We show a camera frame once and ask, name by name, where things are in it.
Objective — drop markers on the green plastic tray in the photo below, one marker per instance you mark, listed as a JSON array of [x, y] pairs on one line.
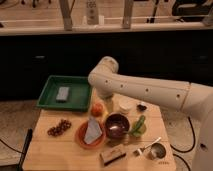
[[79, 93]]

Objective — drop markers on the metal measuring cup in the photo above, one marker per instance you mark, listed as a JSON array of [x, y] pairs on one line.
[[156, 150]]

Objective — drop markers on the orange tomato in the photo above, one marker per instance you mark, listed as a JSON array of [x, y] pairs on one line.
[[97, 109]]

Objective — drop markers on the green vegetable toy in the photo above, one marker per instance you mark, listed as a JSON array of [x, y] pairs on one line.
[[135, 130]]

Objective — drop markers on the grey sponge block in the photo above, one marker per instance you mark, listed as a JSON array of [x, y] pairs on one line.
[[63, 93]]

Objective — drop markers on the dark red grape bunch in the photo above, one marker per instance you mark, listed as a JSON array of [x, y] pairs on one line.
[[58, 130]]

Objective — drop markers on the orange plate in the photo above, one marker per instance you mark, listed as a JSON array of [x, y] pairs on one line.
[[80, 134]]

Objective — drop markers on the white cup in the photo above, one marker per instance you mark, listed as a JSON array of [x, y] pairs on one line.
[[125, 106]]

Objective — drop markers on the white remote on shelf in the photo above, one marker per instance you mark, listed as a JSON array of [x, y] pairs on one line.
[[92, 12]]

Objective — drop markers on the small dark cube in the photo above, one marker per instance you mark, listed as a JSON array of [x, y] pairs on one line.
[[136, 153]]

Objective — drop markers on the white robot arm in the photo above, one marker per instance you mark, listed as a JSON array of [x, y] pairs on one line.
[[189, 98]]

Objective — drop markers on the grey folded cloth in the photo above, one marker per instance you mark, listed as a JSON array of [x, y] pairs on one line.
[[93, 131]]

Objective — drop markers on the dark purple bowl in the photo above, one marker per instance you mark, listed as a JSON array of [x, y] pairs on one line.
[[116, 126]]

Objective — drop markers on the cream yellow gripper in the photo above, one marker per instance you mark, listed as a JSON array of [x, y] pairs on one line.
[[109, 105]]

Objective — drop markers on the wooden block with black strip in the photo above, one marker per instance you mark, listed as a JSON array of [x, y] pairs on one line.
[[113, 154]]

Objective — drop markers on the yellow banana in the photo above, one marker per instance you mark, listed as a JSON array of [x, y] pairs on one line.
[[104, 116]]

